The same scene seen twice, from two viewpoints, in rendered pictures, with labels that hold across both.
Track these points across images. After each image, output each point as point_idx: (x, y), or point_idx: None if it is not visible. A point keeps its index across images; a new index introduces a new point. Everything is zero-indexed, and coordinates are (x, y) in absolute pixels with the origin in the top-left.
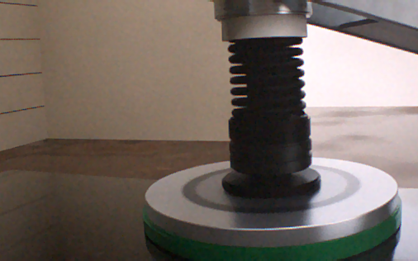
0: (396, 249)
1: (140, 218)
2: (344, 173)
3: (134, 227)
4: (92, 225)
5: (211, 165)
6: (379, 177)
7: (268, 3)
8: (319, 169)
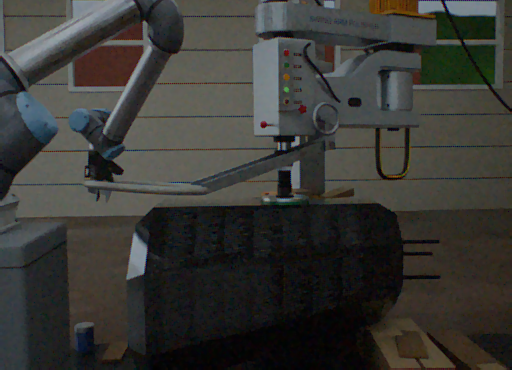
0: (260, 201)
1: None
2: (272, 197)
3: None
4: (313, 200)
5: (303, 197)
6: (265, 197)
7: None
8: (278, 197)
